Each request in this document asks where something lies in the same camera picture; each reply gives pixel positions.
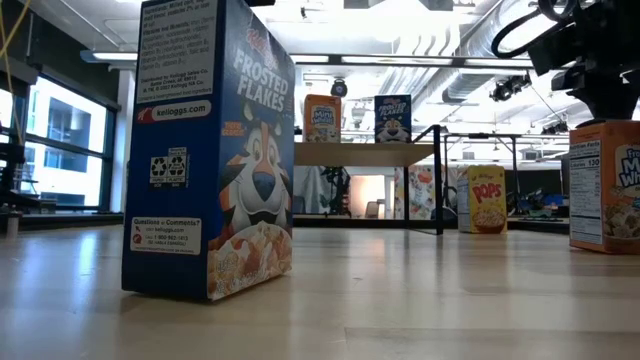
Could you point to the window with dark frame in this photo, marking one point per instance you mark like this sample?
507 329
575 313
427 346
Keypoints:
65 125

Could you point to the long ceiling light bar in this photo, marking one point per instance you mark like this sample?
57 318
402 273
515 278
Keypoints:
400 60

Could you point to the black ceiling camera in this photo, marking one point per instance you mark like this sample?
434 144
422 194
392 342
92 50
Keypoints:
339 90

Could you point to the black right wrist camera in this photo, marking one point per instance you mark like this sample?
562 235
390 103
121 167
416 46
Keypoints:
557 55

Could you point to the orange Mini Wheats box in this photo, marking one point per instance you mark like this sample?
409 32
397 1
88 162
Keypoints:
322 120
600 190

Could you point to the black metal frame table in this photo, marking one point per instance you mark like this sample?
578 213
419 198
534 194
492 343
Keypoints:
500 135

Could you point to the blue Frosted Flakes box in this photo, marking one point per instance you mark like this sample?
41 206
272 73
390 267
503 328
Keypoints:
200 175
392 120

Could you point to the black track spotlights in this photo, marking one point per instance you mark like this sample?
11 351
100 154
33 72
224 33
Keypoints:
507 87
555 128

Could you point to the black monitor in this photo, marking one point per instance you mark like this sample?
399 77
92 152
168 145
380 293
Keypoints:
535 182

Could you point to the yellow Corn Pops box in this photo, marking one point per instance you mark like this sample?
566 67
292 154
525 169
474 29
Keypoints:
482 200

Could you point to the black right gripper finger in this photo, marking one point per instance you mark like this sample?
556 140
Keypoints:
615 102

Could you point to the wooden shelf with black frame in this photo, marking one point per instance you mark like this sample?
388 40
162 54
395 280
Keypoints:
360 155

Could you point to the colourful banner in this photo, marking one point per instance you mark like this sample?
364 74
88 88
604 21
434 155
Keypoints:
422 192

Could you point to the black aluminium rig frame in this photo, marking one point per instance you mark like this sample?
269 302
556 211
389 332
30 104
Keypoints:
70 220

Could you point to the dark background plant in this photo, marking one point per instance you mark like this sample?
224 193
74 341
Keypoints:
339 190

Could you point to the silver ventilation duct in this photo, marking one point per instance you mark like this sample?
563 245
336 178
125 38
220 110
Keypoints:
470 65

